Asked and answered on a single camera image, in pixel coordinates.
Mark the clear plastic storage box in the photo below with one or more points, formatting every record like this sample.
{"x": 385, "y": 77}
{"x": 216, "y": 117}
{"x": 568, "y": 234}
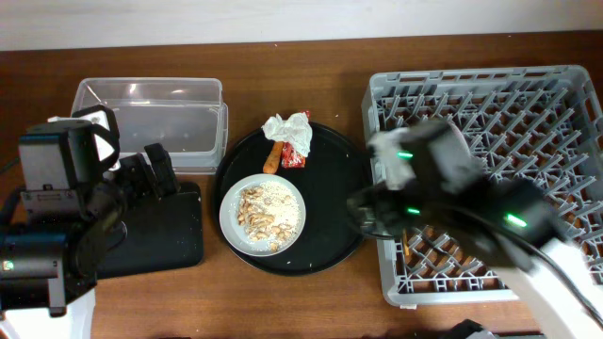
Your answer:
{"x": 186, "y": 115}

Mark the orange carrot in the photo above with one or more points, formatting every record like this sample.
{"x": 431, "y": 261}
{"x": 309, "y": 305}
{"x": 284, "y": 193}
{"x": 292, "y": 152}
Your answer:
{"x": 273, "y": 161}

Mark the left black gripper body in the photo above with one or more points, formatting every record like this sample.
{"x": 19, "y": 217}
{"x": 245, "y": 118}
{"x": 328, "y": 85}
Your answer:
{"x": 138, "y": 182}

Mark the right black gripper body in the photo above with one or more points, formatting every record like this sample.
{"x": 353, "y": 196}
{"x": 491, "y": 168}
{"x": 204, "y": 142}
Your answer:
{"x": 400, "y": 206}

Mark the red snack wrapper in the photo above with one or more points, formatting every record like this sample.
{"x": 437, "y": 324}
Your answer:
{"x": 293, "y": 157}

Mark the grey plate with food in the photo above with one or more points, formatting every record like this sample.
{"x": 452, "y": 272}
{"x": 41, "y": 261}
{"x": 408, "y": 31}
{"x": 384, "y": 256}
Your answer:
{"x": 262, "y": 215}

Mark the wooden chopstick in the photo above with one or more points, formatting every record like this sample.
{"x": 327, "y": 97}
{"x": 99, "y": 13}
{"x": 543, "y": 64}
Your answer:
{"x": 404, "y": 240}

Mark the grey plastic dishwasher rack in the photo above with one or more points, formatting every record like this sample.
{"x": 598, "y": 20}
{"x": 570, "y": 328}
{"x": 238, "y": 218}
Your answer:
{"x": 537, "y": 123}

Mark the black rectangular bin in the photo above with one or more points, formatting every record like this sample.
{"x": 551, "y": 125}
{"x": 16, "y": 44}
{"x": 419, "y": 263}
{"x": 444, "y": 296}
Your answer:
{"x": 161, "y": 235}

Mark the white paper napkin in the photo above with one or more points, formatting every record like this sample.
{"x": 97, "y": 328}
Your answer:
{"x": 274, "y": 128}

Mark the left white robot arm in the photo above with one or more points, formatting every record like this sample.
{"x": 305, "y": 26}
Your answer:
{"x": 77, "y": 189}

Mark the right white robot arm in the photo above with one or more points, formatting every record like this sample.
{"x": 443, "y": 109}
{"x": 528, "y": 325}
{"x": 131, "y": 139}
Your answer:
{"x": 432, "y": 179}

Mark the round black serving tray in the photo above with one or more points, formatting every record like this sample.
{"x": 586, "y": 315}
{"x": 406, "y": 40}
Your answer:
{"x": 334, "y": 169}

